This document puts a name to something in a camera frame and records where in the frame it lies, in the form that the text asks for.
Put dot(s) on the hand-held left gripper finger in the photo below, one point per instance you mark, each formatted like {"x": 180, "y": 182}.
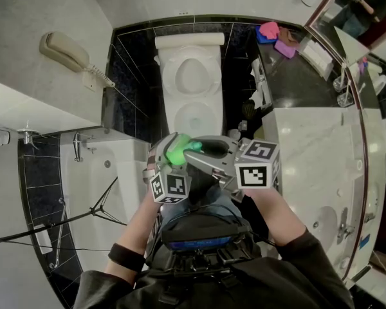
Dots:
{"x": 164, "y": 145}

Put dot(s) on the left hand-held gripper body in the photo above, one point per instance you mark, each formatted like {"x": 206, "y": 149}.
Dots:
{"x": 172, "y": 185}

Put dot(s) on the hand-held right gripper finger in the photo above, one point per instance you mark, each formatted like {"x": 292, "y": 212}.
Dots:
{"x": 212, "y": 164}
{"x": 231, "y": 142}

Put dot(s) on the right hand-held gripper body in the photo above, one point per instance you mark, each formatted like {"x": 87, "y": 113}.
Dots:
{"x": 254, "y": 175}

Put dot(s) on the green cleaner bottle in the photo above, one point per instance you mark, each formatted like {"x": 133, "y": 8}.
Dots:
{"x": 178, "y": 151}

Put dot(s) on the person's left forearm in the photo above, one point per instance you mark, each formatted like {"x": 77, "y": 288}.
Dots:
{"x": 135, "y": 227}

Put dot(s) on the person's right forearm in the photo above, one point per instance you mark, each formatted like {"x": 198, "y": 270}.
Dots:
{"x": 276, "y": 217}

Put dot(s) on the person's left hand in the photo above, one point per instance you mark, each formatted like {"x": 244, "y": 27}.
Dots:
{"x": 152, "y": 164}

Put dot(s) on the small grey box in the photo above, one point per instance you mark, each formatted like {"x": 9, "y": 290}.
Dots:
{"x": 243, "y": 125}

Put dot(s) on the beige waste bin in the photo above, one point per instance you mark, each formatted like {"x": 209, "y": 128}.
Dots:
{"x": 259, "y": 134}

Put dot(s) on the black ribbed basket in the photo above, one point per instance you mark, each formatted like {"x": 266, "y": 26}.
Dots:
{"x": 248, "y": 109}

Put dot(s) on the person's blue jeans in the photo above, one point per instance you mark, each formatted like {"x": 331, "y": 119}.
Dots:
{"x": 222, "y": 204}

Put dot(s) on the black chest-mounted device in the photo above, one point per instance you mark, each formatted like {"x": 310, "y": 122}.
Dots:
{"x": 199, "y": 233}

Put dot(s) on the black tripod light stand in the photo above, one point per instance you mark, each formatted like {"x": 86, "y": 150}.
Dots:
{"x": 96, "y": 210}

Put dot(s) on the white bathtub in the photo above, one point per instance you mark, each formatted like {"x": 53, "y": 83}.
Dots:
{"x": 90, "y": 179}

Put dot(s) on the chrome bathtub faucet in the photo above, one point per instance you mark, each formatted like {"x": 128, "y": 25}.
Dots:
{"x": 77, "y": 146}

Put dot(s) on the white washbasin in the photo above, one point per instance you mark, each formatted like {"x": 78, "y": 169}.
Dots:
{"x": 326, "y": 230}

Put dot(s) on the person's black top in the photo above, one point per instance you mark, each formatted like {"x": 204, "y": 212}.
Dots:
{"x": 260, "y": 278}

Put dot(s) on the chrome basin faucet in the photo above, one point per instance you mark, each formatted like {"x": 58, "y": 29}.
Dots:
{"x": 345, "y": 227}

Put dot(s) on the purple cloth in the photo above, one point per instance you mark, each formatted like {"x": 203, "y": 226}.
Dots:
{"x": 284, "y": 48}

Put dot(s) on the blue cloth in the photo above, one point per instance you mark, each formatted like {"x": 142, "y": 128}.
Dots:
{"x": 262, "y": 39}

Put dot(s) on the clear glass tumbler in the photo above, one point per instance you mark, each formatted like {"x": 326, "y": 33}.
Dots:
{"x": 339, "y": 84}
{"x": 345, "y": 99}

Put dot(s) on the pink cloth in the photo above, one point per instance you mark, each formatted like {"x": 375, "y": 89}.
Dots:
{"x": 269, "y": 29}

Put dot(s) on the clear acrylic tray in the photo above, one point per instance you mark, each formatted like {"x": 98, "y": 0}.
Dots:
{"x": 316, "y": 58}

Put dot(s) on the chrome grab bar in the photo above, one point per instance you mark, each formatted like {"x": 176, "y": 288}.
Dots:
{"x": 60, "y": 230}

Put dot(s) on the group of white amenity boxes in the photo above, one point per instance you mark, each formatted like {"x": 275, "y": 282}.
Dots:
{"x": 316, "y": 56}

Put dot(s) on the wood-framed mirror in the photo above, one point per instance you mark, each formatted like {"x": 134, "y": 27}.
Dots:
{"x": 363, "y": 124}

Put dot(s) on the white wrapped toothbrush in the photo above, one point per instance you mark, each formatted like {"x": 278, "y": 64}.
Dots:
{"x": 349, "y": 87}
{"x": 343, "y": 71}

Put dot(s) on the chrome shower valve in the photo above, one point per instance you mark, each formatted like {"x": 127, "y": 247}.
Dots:
{"x": 27, "y": 135}

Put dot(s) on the white wall socket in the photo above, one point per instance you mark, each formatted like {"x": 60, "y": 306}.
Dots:
{"x": 183, "y": 13}

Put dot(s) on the beige wall telephone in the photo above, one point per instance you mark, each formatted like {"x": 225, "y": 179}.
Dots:
{"x": 64, "y": 50}

